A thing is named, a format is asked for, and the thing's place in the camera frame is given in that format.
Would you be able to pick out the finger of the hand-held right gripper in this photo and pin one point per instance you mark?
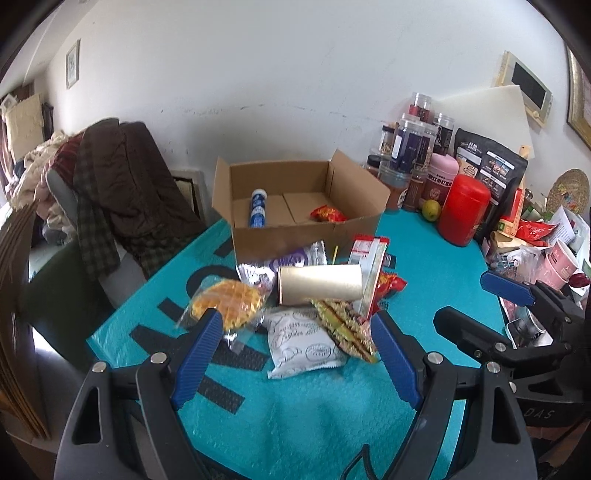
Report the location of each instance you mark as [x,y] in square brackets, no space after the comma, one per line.
[466,330]
[505,287]

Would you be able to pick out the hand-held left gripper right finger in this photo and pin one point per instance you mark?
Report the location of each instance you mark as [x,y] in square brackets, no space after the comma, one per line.
[395,364]

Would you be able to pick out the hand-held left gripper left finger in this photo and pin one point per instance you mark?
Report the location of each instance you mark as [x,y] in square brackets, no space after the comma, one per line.
[198,355]

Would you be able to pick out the clear waffle packet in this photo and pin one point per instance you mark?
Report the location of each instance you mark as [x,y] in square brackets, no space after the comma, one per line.
[231,300]

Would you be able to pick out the yellow red striped packet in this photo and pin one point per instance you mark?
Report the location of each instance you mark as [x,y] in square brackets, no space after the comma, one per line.
[341,323]

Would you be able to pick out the white bread packet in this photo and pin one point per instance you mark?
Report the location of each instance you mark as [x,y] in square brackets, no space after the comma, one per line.
[300,341]

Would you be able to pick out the gold box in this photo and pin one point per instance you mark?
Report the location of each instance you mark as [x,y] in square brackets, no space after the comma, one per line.
[323,284]

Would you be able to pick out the red white snack packet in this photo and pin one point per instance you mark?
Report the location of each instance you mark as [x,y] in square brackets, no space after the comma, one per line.
[369,258]

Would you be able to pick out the cardboard box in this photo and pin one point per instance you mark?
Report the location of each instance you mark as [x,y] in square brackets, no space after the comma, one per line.
[277,244]

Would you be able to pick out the silver purple snack packet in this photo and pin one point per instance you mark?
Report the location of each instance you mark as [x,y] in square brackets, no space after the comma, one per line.
[295,258]

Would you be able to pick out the pink cups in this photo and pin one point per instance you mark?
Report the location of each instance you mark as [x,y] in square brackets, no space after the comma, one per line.
[558,265]

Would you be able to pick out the crumpled red bag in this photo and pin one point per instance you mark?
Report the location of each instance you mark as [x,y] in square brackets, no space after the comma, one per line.
[538,230]

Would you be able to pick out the orange carton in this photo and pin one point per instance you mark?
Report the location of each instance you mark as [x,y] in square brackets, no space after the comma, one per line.
[510,217]

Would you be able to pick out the white papers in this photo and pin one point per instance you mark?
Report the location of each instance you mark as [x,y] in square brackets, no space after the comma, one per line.
[564,226]

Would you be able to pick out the red canister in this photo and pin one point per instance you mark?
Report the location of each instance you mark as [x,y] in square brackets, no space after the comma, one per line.
[464,212]

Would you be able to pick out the small black packet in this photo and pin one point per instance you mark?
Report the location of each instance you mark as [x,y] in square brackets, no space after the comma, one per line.
[389,261]

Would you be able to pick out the grey chair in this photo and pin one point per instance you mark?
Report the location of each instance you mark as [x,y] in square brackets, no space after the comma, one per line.
[124,281]

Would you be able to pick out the teal bubble mat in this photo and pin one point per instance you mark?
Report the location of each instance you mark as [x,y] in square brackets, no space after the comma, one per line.
[286,415]

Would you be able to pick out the yellow green fruit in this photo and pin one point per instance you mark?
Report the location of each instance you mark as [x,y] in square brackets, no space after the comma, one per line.
[431,210]

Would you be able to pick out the woven round plate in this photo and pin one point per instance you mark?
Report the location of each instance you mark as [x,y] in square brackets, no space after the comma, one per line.
[570,191]

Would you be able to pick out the pink bottle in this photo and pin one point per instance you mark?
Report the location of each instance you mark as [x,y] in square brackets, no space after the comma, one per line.
[441,180]

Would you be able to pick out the black stand-up pouch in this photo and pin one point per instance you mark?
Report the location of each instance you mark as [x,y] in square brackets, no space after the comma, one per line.
[489,161]

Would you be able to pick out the brown powder jar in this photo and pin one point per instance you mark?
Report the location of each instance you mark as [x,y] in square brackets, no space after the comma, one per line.
[417,187]

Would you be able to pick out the wide jar brown paste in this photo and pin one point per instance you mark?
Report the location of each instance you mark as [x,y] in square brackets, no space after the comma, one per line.
[393,187]

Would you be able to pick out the green plaid shirt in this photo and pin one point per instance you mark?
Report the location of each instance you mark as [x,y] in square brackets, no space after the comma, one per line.
[92,240]

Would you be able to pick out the blue white tube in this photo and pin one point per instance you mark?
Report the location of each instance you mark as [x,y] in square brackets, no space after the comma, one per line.
[257,210]

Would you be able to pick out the clear jar black label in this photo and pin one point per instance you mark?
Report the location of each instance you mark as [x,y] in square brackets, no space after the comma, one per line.
[444,136]

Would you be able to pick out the small red snack packet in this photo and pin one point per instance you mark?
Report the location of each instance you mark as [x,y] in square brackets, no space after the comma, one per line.
[328,214]

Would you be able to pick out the clear jar blue label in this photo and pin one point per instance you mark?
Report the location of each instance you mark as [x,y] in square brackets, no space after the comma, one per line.
[408,145]

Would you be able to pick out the white foam board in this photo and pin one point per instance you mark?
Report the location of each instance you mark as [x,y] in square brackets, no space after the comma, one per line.
[489,110]

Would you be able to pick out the black lid spice jar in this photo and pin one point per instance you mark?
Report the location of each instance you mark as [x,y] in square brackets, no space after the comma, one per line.
[373,166]

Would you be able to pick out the brown jacket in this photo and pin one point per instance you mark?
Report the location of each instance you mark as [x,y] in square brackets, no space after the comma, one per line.
[129,184]

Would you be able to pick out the clear jar of nuts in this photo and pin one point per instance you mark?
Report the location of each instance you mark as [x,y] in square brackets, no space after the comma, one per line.
[389,141]

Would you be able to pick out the clear jar red contents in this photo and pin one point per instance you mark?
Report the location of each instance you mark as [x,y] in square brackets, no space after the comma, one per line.
[422,107]

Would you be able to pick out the pile of clothes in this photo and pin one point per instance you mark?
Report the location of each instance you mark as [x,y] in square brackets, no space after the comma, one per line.
[37,175]

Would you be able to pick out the cream hanging cloth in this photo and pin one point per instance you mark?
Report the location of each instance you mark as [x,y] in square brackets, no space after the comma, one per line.
[23,124]

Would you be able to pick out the white framed wall panel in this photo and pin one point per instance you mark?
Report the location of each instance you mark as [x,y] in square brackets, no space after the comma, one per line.
[196,174]

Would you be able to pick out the gold picture frame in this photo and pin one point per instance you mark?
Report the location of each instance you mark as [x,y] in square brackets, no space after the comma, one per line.
[581,101]

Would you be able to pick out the cream frame black panel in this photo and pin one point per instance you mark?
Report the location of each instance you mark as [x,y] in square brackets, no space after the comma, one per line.
[526,83]

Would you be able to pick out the small wall picture frame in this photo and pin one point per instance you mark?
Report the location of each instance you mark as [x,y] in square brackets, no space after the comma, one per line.
[72,64]

